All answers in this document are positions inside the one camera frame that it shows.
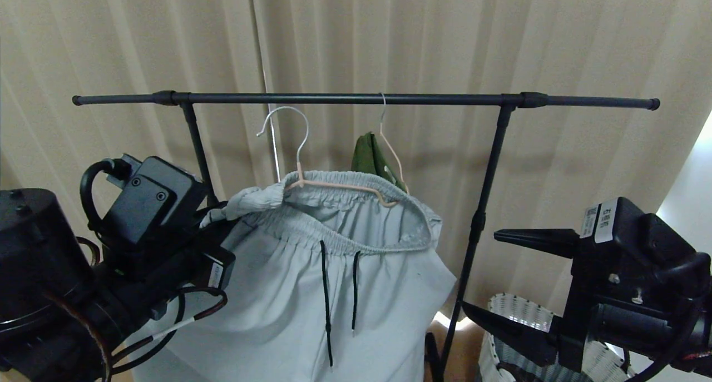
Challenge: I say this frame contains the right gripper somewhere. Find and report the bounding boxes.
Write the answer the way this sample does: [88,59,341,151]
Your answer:
[461,197,696,371]

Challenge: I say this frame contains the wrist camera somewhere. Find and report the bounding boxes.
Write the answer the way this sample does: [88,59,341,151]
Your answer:
[629,212,712,294]
[100,154,208,247]

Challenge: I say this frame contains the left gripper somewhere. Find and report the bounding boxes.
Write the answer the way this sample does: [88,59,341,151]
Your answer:
[120,226,237,310]

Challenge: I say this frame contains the black cable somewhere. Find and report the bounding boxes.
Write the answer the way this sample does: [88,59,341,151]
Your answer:
[623,293,703,382]
[80,158,132,230]

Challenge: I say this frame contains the beige curtain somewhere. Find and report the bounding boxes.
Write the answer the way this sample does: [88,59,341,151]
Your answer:
[0,0,712,330]

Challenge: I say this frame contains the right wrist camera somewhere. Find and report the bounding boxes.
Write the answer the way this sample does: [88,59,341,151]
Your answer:
[629,212,712,294]

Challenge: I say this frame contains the black clothes rack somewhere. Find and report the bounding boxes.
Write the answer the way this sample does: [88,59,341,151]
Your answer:
[72,90,661,382]

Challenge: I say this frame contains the white laundry basket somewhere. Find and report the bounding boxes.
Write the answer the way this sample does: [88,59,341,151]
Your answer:
[477,293,632,382]

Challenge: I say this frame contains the pale grey shorts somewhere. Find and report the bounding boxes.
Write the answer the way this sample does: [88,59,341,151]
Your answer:
[131,170,458,382]

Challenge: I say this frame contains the green long-sleeved shirt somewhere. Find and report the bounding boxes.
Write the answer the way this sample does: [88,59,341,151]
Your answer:
[350,132,409,194]

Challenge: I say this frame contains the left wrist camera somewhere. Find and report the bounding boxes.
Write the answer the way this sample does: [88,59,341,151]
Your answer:
[100,154,208,247]

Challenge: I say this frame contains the pink clothes hanger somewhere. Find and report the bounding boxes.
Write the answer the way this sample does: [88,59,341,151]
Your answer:
[256,106,402,209]
[378,93,411,197]

